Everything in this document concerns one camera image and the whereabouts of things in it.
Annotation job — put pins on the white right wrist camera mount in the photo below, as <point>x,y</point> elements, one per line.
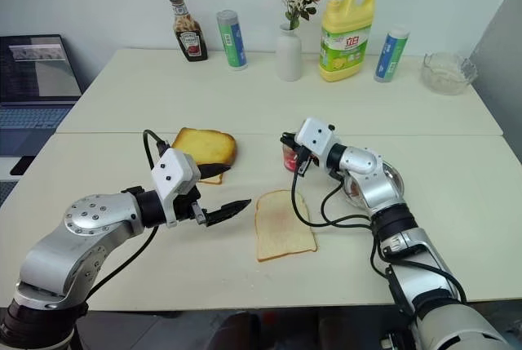
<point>316,138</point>

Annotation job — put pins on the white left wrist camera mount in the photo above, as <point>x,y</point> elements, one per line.
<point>173,172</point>

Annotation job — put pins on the open grey laptop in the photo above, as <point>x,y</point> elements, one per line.
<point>36,68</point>

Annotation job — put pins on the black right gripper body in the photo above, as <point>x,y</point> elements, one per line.
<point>306,159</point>

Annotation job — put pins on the thick yellow toast slice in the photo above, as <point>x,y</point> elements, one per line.
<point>204,148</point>

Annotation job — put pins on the grey blue green canister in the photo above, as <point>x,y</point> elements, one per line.
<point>233,42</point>
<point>390,56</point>

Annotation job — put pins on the ketchup bottle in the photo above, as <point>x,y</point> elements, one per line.
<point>190,36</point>

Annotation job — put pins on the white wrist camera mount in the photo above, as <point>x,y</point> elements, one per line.
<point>173,172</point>
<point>316,138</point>

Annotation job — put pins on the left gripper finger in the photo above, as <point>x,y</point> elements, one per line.
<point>214,169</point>
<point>226,211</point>

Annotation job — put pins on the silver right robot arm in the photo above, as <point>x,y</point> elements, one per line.
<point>391,219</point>

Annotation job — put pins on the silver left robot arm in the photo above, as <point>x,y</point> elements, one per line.
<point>81,236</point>

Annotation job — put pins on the white bread slice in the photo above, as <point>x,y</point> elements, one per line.
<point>283,227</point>

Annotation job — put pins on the clear glass ashtray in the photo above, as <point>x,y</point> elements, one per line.
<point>448,74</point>

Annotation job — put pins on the white ceramic vase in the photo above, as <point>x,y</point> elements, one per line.
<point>289,56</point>

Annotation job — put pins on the yellow detergent pump bottle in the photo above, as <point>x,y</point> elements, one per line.
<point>344,40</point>

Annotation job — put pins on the black phone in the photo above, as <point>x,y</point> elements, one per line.
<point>22,165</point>

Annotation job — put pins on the silver metal plate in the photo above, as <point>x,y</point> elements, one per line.
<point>394,178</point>

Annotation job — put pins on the red jam jar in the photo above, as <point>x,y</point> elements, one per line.
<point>289,159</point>

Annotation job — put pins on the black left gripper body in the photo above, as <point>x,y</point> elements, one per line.
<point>188,209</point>

